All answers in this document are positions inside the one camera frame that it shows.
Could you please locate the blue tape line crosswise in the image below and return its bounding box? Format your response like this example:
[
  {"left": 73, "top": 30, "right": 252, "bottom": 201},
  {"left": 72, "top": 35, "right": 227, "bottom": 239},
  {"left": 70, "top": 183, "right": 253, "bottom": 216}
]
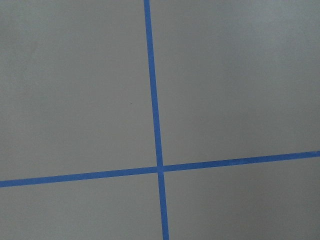
[{"left": 0, "top": 151, "right": 320, "bottom": 188}]

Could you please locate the blue tape line lengthwise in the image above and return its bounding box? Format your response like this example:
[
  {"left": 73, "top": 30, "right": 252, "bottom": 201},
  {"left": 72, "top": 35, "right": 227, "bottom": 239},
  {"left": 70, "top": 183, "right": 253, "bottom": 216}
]
[{"left": 143, "top": 0, "right": 170, "bottom": 240}]

